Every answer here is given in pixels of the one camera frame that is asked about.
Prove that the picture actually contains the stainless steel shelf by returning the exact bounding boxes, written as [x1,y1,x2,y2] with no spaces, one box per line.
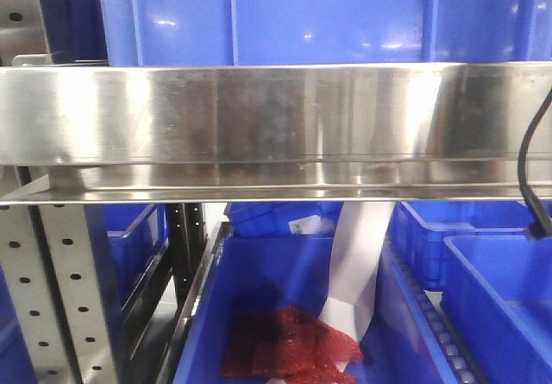
[1,62,551,205]

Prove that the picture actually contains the blue bin rear centre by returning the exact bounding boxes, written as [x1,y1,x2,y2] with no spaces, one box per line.
[224,201,343,237]

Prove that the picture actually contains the blue bin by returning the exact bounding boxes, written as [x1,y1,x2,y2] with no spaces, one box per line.
[173,236,456,383]
[442,236,551,383]
[224,201,343,237]
[386,200,532,292]
[105,204,169,307]

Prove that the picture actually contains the white paper strip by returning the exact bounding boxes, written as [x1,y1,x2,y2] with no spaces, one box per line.
[319,202,395,341]

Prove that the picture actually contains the blue bin rear right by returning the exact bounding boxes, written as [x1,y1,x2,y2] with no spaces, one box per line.
[386,200,532,292]

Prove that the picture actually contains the blue bin lower left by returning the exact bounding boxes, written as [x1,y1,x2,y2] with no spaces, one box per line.
[105,204,169,307]

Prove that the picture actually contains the red mesh bag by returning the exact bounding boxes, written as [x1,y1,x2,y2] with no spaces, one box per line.
[221,305,363,383]

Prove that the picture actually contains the large blue crate top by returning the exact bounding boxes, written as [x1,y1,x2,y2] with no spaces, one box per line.
[100,0,551,66]

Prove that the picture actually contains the perforated steel upright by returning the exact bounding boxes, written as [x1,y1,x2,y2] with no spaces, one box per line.
[1,167,133,383]

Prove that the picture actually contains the black cable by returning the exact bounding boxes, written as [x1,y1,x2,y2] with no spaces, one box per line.
[517,85,552,241]

